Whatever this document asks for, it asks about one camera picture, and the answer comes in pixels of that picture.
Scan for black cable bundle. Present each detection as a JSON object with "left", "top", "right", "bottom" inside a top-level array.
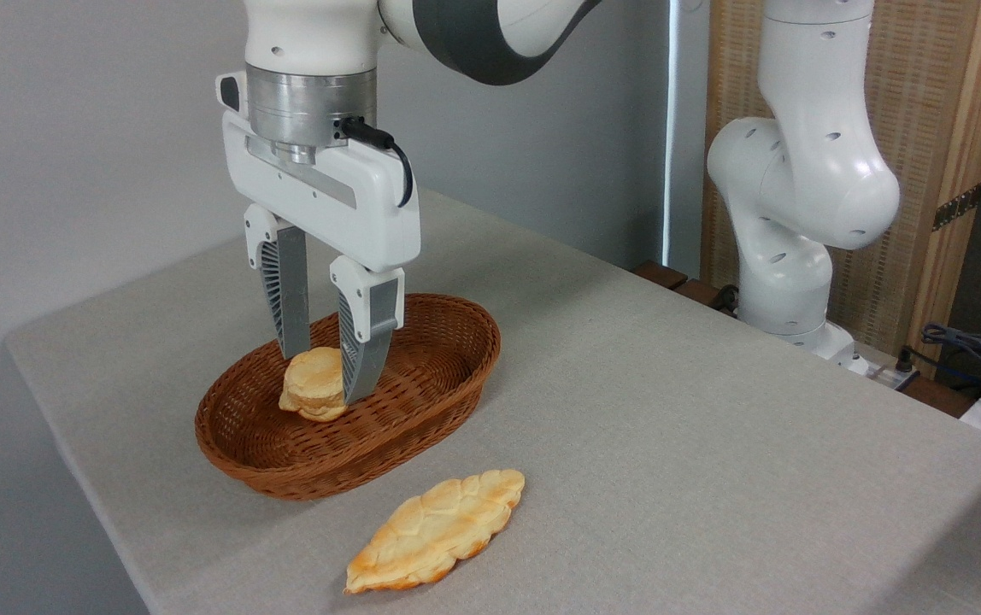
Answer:
[{"left": 895, "top": 322, "right": 981, "bottom": 402}]

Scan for small round toasted bread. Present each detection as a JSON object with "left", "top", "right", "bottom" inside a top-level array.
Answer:
[{"left": 279, "top": 346, "right": 348, "bottom": 423}]

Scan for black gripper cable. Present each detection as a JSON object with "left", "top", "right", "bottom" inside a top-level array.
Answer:
[{"left": 335, "top": 115, "right": 415, "bottom": 208}]

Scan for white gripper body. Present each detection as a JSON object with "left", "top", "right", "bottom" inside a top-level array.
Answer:
[{"left": 221, "top": 110, "right": 422, "bottom": 273}]

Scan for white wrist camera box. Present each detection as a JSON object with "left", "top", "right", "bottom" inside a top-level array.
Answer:
[{"left": 214, "top": 71, "right": 248, "bottom": 117}]

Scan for grey tablecloth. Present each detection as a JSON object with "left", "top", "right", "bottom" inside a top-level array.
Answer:
[{"left": 5, "top": 190, "right": 981, "bottom": 615}]

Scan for wooden woven folding screen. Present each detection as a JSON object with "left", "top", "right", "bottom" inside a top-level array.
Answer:
[{"left": 701, "top": 0, "right": 981, "bottom": 378}]

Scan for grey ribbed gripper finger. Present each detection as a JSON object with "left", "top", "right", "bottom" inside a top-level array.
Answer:
[
  {"left": 242, "top": 202, "right": 311, "bottom": 360},
  {"left": 329, "top": 255, "right": 406, "bottom": 405}
]

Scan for flat leaf-shaped toasted bread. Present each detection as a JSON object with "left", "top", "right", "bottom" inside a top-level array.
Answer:
[{"left": 344, "top": 468, "right": 526, "bottom": 595}]

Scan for brown oval wicker basket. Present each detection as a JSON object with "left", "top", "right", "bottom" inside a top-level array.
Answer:
[{"left": 194, "top": 293, "right": 502, "bottom": 501}]

